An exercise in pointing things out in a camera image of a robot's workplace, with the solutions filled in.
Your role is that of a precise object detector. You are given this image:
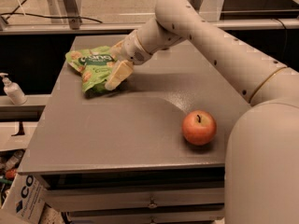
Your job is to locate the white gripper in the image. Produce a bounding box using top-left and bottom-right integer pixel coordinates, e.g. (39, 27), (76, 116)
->
(105, 30), (152, 91)

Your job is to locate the green rice chip bag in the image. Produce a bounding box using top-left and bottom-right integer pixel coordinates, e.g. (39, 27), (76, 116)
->
(65, 46), (118, 93)

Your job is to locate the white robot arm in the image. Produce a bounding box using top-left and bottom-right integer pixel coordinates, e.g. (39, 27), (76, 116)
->
(112, 0), (299, 224)

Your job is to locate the red apple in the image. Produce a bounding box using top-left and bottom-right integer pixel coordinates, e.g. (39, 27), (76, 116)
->
(181, 110), (217, 146)

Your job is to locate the grey drawer cabinet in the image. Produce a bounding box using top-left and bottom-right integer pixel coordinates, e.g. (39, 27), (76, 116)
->
(20, 42), (248, 224)

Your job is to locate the white pump dispenser bottle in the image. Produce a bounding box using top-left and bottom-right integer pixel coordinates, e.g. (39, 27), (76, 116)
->
(0, 73), (27, 105)

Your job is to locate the white cardboard box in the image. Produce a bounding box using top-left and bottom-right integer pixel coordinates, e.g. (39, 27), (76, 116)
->
(0, 175), (45, 224)

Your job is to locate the grey metal railing frame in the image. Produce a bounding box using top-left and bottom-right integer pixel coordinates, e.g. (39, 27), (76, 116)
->
(0, 0), (299, 34)

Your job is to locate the black cable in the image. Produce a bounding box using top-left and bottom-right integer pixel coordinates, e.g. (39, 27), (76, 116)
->
(0, 0), (104, 24)

